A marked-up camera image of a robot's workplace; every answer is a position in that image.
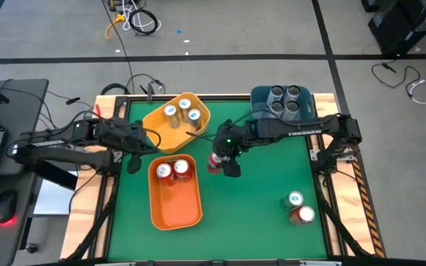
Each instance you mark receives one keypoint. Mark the black computer case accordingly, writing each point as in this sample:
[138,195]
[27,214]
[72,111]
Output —
[401,26]

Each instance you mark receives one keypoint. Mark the yellow plastic bin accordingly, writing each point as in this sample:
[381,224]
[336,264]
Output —
[165,138]

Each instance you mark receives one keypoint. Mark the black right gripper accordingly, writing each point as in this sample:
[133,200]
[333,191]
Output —
[231,136]

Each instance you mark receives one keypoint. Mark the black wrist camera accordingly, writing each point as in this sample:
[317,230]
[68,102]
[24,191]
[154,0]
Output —
[134,165]
[232,170]

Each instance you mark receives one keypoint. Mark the red soda can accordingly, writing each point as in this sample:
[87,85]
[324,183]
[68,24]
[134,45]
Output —
[304,215]
[214,164]
[181,167]
[164,170]

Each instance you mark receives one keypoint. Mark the black desk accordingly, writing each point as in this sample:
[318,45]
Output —
[20,107]

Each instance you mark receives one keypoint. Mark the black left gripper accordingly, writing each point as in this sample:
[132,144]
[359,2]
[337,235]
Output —
[133,136]

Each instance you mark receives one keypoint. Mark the blue silver Red Bull can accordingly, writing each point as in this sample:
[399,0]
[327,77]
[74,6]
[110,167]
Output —
[171,111]
[295,199]
[185,105]
[194,116]

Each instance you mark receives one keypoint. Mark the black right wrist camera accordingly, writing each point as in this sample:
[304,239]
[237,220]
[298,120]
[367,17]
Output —
[232,170]

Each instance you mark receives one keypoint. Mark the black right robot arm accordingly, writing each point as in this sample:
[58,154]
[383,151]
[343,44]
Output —
[301,130]

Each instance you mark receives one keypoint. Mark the black desk caster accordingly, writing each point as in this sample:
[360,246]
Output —
[32,248]

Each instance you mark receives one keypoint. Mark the small black plug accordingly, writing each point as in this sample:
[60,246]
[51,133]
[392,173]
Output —
[73,100]

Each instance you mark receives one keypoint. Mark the black computer mouse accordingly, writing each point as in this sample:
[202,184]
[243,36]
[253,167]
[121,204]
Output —
[6,203]

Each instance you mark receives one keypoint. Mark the orange plastic bin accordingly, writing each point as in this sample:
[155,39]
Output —
[176,207]

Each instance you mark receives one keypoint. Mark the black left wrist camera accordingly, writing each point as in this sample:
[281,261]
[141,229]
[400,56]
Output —
[134,165]

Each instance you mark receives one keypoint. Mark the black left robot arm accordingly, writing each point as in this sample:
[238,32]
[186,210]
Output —
[61,157]

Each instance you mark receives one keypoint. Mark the blue-grey plastic bin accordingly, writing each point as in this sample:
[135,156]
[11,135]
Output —
[259,107]

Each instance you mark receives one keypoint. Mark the yellow black hazard tape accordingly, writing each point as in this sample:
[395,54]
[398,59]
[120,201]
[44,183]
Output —
[367,207]

